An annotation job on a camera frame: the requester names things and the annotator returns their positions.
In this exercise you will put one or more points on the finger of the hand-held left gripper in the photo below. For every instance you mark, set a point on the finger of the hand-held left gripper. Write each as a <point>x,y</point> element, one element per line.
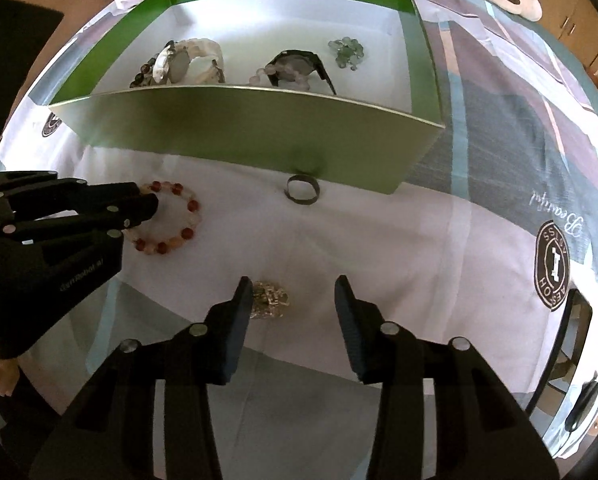
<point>129,201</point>
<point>79,234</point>

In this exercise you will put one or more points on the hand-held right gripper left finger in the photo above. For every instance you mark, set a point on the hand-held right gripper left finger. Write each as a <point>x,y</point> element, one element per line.
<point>231,340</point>

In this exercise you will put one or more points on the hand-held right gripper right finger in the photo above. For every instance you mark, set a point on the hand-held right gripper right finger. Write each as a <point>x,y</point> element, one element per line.
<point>351,330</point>

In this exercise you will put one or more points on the gold metal jewelry piece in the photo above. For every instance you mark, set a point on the gold metal jewelry piece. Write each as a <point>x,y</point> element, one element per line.
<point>271,301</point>

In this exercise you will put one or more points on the silver bangle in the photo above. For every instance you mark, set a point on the silver bangle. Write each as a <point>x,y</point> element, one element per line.
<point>164,74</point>

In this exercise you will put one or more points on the green cardboard box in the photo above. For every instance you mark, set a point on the green cardboard box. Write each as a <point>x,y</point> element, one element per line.
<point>254,125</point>

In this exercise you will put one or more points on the black wrist watch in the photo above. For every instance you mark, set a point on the black wrist watch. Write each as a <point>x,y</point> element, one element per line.
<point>299,61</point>

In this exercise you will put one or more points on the wooden wardrobe cabinets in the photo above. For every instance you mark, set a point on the wooden wardrobe cabinets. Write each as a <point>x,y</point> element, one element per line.
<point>591,25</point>

